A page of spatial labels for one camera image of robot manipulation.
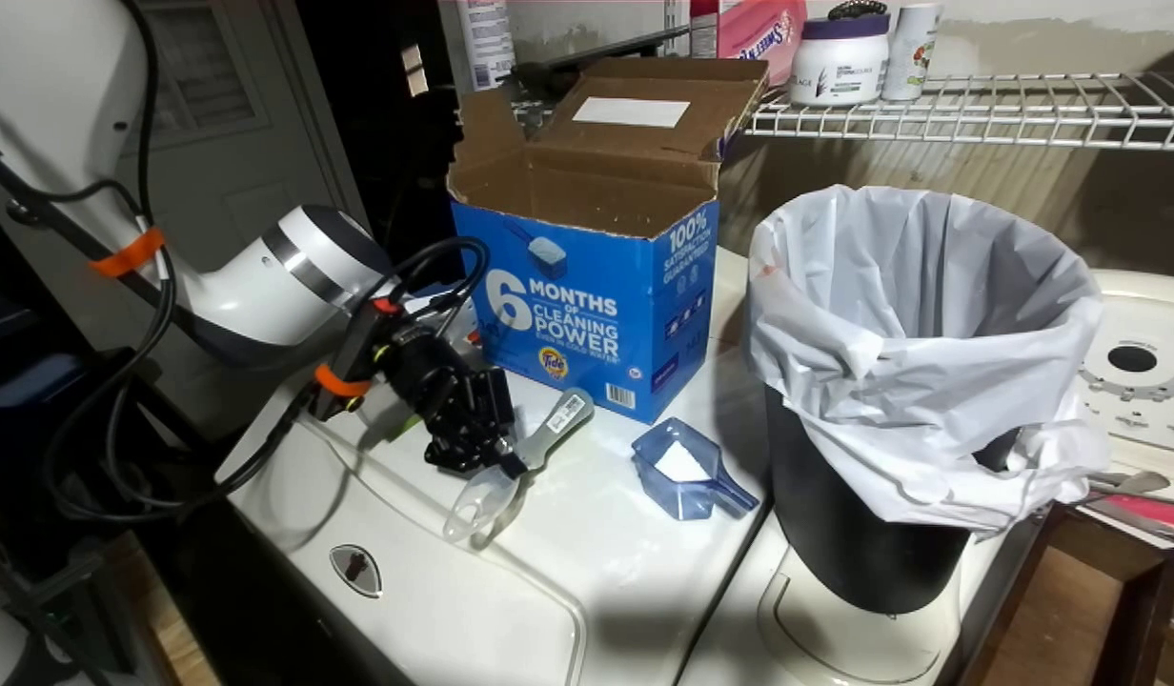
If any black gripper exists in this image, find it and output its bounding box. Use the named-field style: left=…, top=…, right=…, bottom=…
left=378, top=325, right=516, bottom=478

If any clear plastic brush handle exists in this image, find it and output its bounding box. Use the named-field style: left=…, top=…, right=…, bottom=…
left=444, top=389, right=594, bottom=550

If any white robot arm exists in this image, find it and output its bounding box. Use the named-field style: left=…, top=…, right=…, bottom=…
left=0, top=0, right=421, bottom=362

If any blue orange detergent box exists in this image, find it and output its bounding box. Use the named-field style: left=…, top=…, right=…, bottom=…
left=446, top=56, right=768, bottom=424

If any white lotion bottle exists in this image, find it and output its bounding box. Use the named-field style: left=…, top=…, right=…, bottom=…
left=458, top=0, right=516, bottom=93

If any black trash bin white liner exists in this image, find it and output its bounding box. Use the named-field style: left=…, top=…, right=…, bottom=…
left=747, top=185, right=1108, bottom=614

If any pink container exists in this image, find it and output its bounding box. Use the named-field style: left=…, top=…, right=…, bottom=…
left=691, top=0, right=810, bottom=89

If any white jar purple lid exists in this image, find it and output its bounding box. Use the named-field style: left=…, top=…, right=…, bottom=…
left=791, top=17, right=887, bottom=108

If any white dryer control panel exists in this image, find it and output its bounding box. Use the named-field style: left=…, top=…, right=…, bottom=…
left=1080, top=272, right=1174, bottom=481

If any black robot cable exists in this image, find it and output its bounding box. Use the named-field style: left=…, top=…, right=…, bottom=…
left=28, top=0, right=494, bottom=530

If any white wire shelf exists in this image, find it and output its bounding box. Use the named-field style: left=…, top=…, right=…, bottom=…
left=747, top=71, right=1174, bottom=151

